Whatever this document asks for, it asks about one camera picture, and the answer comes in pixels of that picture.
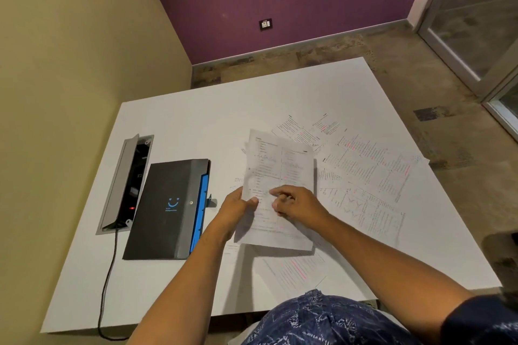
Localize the person's right hand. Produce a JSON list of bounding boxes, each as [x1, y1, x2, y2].
[[269, 185, 331, 229]]

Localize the person's left hand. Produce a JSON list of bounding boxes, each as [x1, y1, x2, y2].
[[210, 187, 260, 242]]

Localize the white printed paper sheet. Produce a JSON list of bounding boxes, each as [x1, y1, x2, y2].
[[315, 179, 406, 247], [254, 247, 329, 302], [271, 114, 345, 156], [323, 130, 430, 205], [234, 129, 316, 252]]

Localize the person's left forearm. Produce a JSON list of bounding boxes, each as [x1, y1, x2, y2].
[[127, 220, 240, 345]]

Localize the person's right forearm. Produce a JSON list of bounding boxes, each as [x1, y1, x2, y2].
[[315, 213, 475, 345]]

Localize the black and blue expanding file folder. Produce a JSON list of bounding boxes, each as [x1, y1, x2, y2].
[[122, 159, 213, 261]]

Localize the blue patterned shirt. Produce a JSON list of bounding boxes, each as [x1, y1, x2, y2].
[[242, 289, 518, 345]]

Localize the grey table power socket box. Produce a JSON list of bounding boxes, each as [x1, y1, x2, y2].
[[96, 134, 155, 236]]

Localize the black power cable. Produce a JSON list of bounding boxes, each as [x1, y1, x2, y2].
[[97, 227, 131, 342]]

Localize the glass door with white frame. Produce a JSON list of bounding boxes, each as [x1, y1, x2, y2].
[[417, 0, 518, 140]]

